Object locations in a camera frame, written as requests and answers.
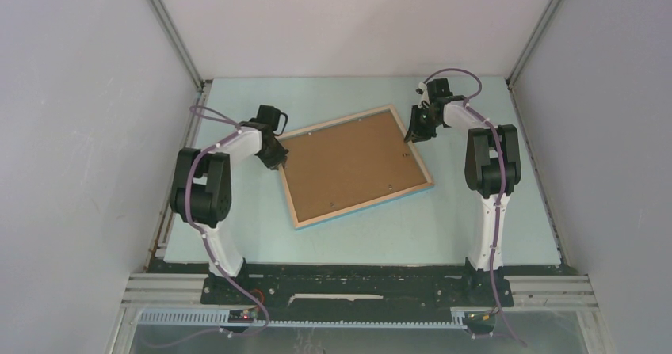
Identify right corner aluminium rail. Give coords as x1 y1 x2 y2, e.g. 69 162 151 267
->
506 0 564 90

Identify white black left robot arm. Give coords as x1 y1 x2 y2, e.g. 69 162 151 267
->
169 105 288 304

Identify brown frame backing board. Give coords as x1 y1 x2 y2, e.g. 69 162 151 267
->
283 110 427 223

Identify corner aluminium rail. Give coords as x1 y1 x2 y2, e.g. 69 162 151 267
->
147 0 205 91
506 0 564 90

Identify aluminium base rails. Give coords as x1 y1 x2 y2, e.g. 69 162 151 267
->
107 265 613 353

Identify white cable duct strip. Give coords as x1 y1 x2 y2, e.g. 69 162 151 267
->
136 308 466 329

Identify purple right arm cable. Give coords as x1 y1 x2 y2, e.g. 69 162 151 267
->
422 68 529 348

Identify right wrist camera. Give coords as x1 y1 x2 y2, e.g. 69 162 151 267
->
416 82 430 104

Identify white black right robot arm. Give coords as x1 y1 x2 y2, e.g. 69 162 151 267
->
404 78 521 272

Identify left corner aluminium rail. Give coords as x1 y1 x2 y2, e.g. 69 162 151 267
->
147 0 205 91

